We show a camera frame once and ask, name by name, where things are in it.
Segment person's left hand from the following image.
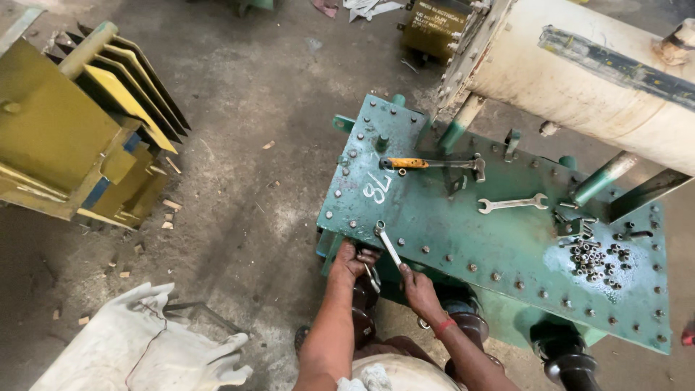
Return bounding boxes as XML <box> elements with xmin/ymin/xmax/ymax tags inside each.
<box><xmin>329</xmin><ymin>239</ymin><xmax>382</xmax><ymax>284</ymax></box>

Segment person's right hand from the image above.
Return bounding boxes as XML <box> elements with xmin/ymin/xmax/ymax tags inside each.
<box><xmin>399</xmin><ymin>263</ymin><xmax>443</xmax><ymax>322</ymax></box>

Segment small silver spanner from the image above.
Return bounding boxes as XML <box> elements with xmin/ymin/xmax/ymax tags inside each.
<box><xmin>364</xmin><ymin>262</ymin><xmax>382</xmax><ymax>294</ymax></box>

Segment silver ring spanner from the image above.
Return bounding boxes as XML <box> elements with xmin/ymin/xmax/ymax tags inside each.
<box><xmin>374</xmin><ymin>219</ymin><xmax>404</xmax><ymax>270</ymax></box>

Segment dark brown porcelain bushing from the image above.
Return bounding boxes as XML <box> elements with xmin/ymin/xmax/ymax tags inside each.
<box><xmin>434</xmin><ymin>285</ymin><xmax>506</xmax><ymax>381</ymax></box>
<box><xmin>529</xmin><ymin>320</ymin><xmax>603</xmax><ymax>391</ymax></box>
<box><xmin>350</xmin><ymin>274</ymin><xmax>381</xmax><ymax>351</ymax></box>

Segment red wrist thread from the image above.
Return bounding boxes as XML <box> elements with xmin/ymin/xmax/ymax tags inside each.
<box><xmin>433</xmin><ymin>318</ymin><xmax>458</xmax><ymax>340</ymax></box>

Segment green transformer tank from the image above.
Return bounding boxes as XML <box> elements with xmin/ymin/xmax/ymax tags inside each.
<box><xmin>316</xmin><ymin>93</ymin><xmax>673</xmax><ymax>356</ymax></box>

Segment white cloth rag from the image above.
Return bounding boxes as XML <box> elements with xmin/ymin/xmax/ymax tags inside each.
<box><xmin>336</xmin><ymin>363</ymin><xmax>394</xmax><ymax>391</ymax></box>

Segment silver open-end spanner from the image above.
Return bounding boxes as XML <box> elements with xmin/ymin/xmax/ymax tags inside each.
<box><xmin>477</xmin><ymin>193</ymin><xmax>549</xmax><ymax>215</ymax></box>

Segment pile of nuts and bolts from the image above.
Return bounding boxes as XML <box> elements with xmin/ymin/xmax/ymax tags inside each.
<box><xmin>554</xmin><ymin>209</ymin><xmax>655</xmax><ymax>291</ymax></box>

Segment olive yellow transformer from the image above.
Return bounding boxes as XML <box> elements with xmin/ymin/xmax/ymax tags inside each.
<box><xmin>397</xmin><ymin>0</ymin><xmax>479</xmax><ymax>67</ymax></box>

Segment white sack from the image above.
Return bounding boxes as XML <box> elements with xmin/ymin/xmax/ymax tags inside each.
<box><xmin>28</xmin><ymin>281</ymin><xmax>255</xmax><ymax>391</ymax></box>

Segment scraps of paper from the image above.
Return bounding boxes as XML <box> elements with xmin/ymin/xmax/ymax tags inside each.
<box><xmin>311</xmin><ymin>0</ymin><xmax>405</xmax><ymax>24</ymax></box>

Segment white cylindrical conservator tank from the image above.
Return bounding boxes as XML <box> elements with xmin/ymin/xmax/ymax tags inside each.
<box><xmin>437</xmin><ymin>0</ymin><xmax>695</xmax><ymax>177</ymax></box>

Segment yellow transformer with radiator fins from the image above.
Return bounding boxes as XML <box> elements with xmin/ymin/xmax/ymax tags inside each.
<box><xmin>0</xmin><ymin>5</ymin><xmax>192</xmax><ymax>231</ymax></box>

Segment orange handled hammer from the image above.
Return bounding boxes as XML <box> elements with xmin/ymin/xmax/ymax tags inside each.
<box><xmin>379</xmin><ymin>153</ymin><xmax>487</xmax><ymax>183</ymax></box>

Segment small metal bracket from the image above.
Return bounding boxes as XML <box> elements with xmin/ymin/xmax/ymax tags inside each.
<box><xmin>555</xmin><ymin>217</ymin><xmax>586</xmax><ymax>239</ymax></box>

